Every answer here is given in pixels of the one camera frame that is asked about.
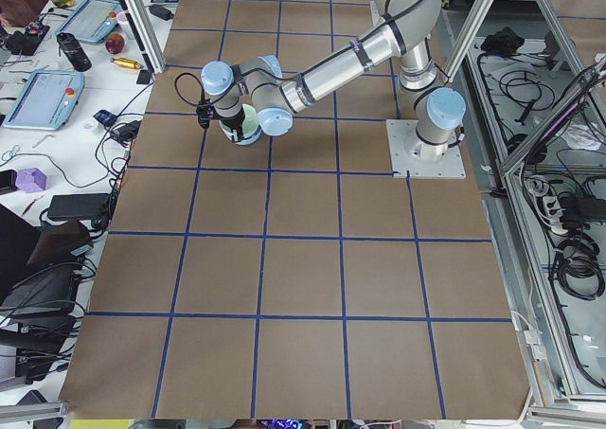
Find black water bottle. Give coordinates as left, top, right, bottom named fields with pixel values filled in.
left=56, top=32, right=92, bottom=72

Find green bowl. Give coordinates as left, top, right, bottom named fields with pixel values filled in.
left=242, top=104, right=260, bottom=136

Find near teach pendant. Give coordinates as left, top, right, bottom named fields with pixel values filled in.
left=3, top=70, right=84, bottom=131

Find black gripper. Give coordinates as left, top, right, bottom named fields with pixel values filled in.
left=214, top=102, right=244, bottom=143

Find white cup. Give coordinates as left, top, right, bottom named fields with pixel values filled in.
left=116, top=10, right=134, bottom=40

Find small blue black device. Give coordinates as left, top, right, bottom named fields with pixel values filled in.
left=94, top=109, right=117, bottom=129

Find teach pendant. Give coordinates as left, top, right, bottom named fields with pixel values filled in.
left=55, top=0, right=122, bottom=44
left=3, top=70, right=84, bottom=131

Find purple block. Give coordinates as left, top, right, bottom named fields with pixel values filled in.
left=15, top=168, right=47, bottom=193

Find red apple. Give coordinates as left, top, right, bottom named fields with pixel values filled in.
left=105, top=33, right=125, bottom=55

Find black flat box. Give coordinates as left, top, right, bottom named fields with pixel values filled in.
left=136, top=69, right=152, bottom=85

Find black power adapter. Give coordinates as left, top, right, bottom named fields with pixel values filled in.
left=46, top=193, right=109, bottom=222

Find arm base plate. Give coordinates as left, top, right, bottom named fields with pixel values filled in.
left=386, top=119, right=466, bottom=179

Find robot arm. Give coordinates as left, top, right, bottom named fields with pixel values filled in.
left=196, top=0, right=442, bottom=145

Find blue bowl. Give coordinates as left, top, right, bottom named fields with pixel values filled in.
left=226, top=128, right=262, bottom=146

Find aluminium frame post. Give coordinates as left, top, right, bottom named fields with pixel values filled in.
left=118, top=0, right=166, bottom=74

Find far teach pendant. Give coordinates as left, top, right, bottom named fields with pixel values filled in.
left=55, top=0, right=122, bottom=44

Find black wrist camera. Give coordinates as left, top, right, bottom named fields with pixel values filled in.
left=196, top=98, right=216, bottom=130

